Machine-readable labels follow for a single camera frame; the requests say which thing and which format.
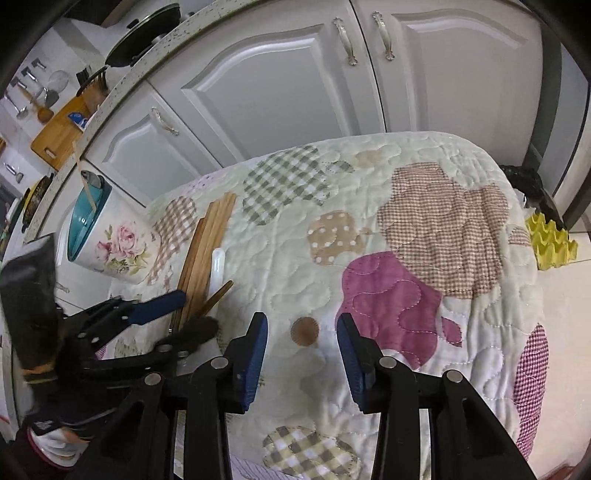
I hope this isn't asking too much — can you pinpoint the black wok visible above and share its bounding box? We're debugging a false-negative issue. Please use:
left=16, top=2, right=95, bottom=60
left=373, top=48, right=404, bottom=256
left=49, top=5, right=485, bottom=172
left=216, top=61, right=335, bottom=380
left=104, top=4, right=182, bottom=70

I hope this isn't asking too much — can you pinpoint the floral white utensil holder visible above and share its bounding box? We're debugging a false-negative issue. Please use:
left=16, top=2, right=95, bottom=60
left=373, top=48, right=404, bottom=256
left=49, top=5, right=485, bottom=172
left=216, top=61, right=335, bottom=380
left=67, top=170, right=161, bottom=284

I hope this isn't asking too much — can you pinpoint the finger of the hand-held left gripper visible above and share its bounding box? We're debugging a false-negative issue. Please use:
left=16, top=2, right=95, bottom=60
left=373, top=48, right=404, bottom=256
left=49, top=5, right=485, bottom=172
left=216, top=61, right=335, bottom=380
left=76, top=316, right=220, bottom=384
left=67, top=290, right=186, bottom=344

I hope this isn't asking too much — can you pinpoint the wooden cutting board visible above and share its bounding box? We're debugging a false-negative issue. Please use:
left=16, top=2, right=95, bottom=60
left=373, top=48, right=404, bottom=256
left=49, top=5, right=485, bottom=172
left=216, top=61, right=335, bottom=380
left=30, top=95, right=100, bottom=171

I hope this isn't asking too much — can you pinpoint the dark brown wooden chopstick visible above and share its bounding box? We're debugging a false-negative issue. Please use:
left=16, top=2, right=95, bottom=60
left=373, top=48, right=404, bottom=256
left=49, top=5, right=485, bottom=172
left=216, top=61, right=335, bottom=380
left=178, top=219, right=206, bottom=296
left=201, top=280, right=235, bottom=317

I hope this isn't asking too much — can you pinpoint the patchwork quilt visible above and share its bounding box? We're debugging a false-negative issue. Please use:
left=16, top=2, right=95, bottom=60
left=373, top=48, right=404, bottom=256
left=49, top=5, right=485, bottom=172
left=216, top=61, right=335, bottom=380
left=99, top=131, right=550, bottom=480

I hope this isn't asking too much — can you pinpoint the person's left hand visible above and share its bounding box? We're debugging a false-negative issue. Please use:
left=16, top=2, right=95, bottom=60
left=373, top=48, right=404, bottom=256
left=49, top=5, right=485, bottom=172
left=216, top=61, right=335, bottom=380
left=23, top=415, right=93, bottom=462

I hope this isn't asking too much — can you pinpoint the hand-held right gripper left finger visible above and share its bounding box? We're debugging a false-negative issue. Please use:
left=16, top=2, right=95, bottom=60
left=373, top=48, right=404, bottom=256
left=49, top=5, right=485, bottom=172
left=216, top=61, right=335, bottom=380
left=78, top=311, right=269, bottom=480

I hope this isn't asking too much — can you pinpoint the black plastic bag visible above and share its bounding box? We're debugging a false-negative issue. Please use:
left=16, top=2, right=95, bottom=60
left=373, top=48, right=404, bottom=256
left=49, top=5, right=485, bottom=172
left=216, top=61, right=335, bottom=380
left=501, top=164, right=561, bottom=222

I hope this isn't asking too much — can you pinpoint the silver cabinet handle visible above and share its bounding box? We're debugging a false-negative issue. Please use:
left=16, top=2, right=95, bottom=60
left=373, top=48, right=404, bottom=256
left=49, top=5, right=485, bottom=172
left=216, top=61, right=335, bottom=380
left=151, top=107, right=180, bottom=137
left=372, top=11, right=397, bottom=62
left=332, top=17, right=360, bottom=68

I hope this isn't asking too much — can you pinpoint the wooden knife block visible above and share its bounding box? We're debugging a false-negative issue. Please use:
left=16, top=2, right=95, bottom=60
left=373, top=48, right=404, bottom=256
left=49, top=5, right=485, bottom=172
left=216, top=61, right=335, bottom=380
left=74, top=65, right=112, bottom=109

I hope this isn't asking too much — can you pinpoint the white cabinet door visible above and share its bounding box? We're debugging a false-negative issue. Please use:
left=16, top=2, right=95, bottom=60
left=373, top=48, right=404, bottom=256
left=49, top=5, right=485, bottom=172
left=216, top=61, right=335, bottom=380
left=351, top=0, right=544, bottom=139
left=147, top=0, right=387, bottom=168
left=84, top=85, right=223, bottom=209

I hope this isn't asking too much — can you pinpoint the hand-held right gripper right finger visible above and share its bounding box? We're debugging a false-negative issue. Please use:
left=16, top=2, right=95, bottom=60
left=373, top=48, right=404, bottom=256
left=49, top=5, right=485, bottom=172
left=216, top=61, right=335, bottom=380
left=336, top=311, right=539, bottom=480

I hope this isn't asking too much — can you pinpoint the yellow black bowl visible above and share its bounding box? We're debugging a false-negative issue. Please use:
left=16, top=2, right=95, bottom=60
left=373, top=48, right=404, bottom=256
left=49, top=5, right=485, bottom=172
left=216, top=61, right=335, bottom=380
left=21, top=173, right=54, bottom=232

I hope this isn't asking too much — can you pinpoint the hanging wooden spatula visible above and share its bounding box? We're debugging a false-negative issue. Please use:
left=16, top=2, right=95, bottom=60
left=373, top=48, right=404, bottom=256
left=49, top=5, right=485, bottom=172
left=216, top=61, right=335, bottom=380
left=21, top=85, right=54, bottom=123

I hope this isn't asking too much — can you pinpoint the yellow egg tray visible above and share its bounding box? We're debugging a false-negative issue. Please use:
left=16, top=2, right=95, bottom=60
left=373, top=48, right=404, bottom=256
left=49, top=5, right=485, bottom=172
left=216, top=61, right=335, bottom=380
left=526, top=210, right=580, bottom=271

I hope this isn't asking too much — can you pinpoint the hanging round strainer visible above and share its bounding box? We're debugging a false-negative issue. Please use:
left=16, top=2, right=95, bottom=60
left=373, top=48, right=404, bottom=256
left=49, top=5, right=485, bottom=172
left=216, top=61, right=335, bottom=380
left=46, top=69, right=70, bottom=93

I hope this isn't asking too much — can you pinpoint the white plastic spoon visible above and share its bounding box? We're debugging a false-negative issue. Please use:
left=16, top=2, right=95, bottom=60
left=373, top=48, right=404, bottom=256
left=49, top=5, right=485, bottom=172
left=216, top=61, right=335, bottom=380
left=209, top=247, right=226, bottom=301

